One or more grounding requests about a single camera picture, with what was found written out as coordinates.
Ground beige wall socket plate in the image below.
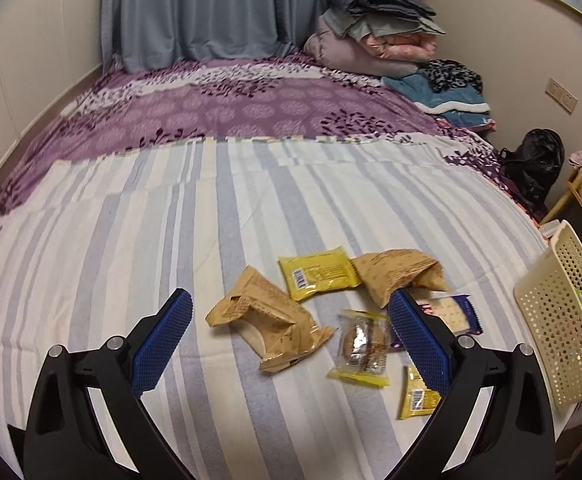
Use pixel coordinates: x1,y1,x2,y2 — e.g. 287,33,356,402
545,78,578,114

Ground purple floral bedspread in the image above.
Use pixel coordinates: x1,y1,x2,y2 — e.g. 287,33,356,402
0,54,519,230

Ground blue soda biscuit pack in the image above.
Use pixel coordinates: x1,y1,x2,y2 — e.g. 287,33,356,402
407,288,483,336

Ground black backpack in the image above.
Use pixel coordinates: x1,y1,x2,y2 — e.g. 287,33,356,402
499,129,565,210

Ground blue grey curtain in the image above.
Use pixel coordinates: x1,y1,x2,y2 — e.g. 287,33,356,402
100,0,428,74

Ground oat cookie yellow-edged pack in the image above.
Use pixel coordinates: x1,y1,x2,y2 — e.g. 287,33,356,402
328,309,390,388

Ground brown paper snack bag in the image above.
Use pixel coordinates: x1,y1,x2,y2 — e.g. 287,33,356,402
352,249,450,308
205,266,337,374

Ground blue folded blanket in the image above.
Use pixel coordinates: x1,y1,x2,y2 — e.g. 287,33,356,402
381,73,492,131

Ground striped white blue bedsheet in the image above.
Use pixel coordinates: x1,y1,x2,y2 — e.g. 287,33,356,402
0,140,546,479

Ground black leopard print cloth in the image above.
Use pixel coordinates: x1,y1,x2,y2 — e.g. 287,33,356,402
420,60,483,93

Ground cream perforated plastic basket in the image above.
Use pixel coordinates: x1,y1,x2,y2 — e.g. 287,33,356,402
513,220,582,408

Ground lilac pillow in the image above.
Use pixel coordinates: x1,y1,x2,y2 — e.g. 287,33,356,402
303,20,418,79

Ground folded grey blankets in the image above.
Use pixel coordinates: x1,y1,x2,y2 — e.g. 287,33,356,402
321,0,445,41

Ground small yellow snack packet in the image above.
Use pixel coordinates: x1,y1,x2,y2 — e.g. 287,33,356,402
398,365,442,420

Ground pink folded quilt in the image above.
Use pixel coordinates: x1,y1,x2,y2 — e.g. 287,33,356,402
361,32,437,63

